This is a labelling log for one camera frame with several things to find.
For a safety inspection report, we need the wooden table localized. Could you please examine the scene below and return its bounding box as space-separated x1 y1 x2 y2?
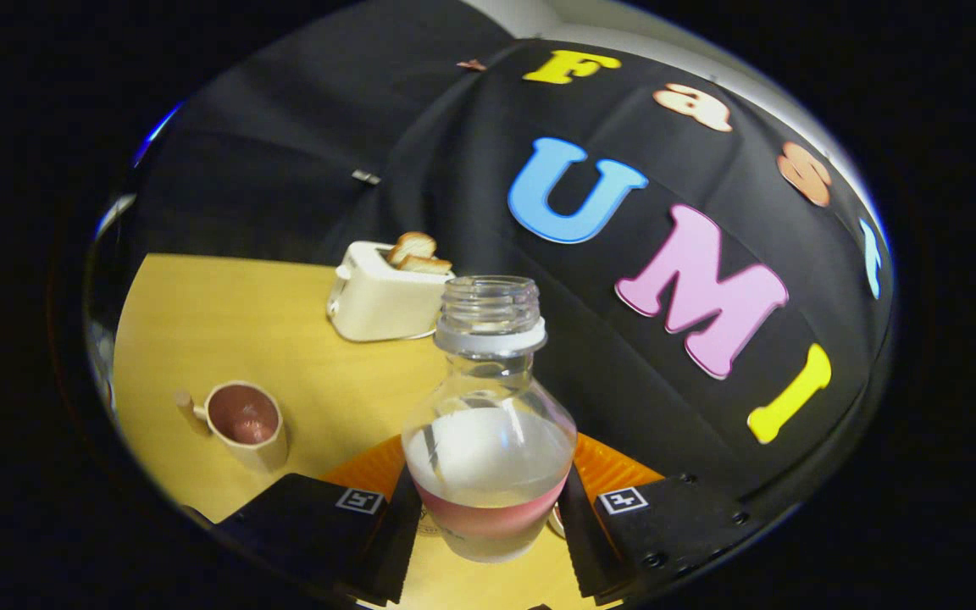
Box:
113 252 624 610

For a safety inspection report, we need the cream toaster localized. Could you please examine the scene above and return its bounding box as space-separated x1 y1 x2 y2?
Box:
326 241 457 343

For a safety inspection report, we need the beige cup wooden handle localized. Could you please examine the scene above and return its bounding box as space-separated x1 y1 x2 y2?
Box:
175 380 290 474

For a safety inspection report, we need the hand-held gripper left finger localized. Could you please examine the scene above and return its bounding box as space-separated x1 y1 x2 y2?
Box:
215 435 423 606

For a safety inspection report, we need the round cork coaster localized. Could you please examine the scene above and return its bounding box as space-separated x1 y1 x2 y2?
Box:
416 504 566 540

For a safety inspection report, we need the black backdrop cloth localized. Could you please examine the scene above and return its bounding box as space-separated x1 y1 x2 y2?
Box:
86 0 896 509

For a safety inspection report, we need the clear juice bottle pink label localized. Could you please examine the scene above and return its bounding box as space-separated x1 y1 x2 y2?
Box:
402 275 579 563

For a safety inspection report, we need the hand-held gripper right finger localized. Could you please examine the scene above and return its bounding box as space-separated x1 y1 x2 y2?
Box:
557 435 773 606

